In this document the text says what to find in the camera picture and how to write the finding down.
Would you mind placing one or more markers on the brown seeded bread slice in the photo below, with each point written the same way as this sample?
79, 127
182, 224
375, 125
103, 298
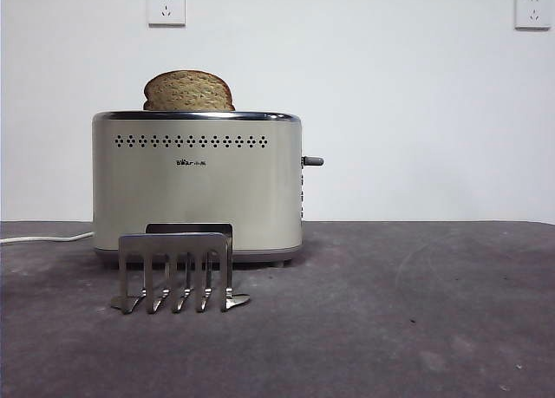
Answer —
188, 92

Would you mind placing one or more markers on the steel toast rack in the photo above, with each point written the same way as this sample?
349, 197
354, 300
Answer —
173, 243

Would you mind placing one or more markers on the cream two-slot toaster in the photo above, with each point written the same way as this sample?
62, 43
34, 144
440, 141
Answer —
260, 190

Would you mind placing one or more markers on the grey toaster lever knob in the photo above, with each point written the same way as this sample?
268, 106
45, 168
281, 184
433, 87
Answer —
314, 161

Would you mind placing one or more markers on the white wall socket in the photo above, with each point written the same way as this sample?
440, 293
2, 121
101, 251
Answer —
166, 7
532, 11

